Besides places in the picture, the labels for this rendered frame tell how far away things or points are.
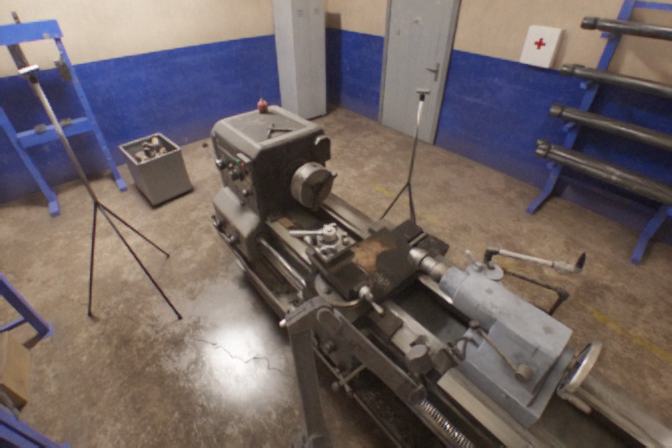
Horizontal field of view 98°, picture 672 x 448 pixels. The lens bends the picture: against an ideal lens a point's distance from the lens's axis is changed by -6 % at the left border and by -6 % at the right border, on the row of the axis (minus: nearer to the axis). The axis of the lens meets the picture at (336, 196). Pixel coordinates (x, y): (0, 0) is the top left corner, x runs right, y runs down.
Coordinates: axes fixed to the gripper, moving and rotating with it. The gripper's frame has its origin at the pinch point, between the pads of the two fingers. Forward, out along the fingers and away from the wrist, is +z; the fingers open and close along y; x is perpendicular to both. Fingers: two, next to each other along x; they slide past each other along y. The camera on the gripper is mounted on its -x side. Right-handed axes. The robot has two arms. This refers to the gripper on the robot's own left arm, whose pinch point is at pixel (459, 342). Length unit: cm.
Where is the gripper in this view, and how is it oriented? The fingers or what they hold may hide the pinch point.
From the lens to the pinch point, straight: 122.2
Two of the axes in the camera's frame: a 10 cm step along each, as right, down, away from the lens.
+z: 7.6, -3.8, 5.3
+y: -2.1, 6.2, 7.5
